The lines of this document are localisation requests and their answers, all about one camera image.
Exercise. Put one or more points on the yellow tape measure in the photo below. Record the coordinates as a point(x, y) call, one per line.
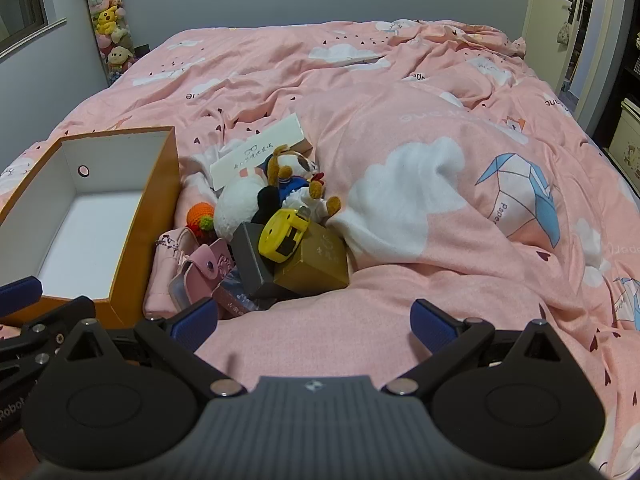
point(280, 230)

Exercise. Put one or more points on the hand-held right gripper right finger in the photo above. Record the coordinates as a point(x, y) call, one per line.
point(432, 322)

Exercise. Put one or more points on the cream door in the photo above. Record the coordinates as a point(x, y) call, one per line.
point(542, 0)

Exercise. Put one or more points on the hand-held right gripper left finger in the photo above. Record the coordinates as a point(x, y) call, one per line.
point(192, 325)

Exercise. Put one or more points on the pink leather snap case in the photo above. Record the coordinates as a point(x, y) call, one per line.
point(205, 266)

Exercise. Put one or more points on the small hanging bag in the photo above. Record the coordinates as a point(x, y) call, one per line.
point(563, 32)

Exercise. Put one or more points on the white black plush toy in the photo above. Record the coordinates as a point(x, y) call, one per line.
point(235, 210)

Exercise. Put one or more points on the gold box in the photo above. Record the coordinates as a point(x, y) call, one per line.
point(320, 260)

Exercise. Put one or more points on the pink cloud print duvet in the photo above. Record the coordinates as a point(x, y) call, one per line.
point(400, 110)

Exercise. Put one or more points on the pink fabric pouch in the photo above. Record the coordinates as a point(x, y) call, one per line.
point(164, 280)

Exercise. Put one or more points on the dark starry card box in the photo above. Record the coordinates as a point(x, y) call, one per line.
point(240, 301)

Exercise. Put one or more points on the clear tube of plush toys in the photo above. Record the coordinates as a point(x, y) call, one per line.
point(110, 20)

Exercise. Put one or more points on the white glasses case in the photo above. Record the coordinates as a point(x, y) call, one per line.
point(255, 150)

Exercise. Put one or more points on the beige storage box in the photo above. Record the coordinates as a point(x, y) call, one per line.
point(627, 140)

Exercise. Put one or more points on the orange cardboard box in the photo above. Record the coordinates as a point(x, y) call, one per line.
point(100, 170)

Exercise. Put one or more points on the orange crochet ball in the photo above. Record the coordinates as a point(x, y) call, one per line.
point(200, 212)

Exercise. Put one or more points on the small black object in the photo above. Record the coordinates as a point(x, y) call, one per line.
point(142, 50)

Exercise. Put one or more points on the dark grey box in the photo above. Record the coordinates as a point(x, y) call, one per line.
point(250, 260)

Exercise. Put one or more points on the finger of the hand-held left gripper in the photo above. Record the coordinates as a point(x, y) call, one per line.
point(60, 320)
point(20, 291)

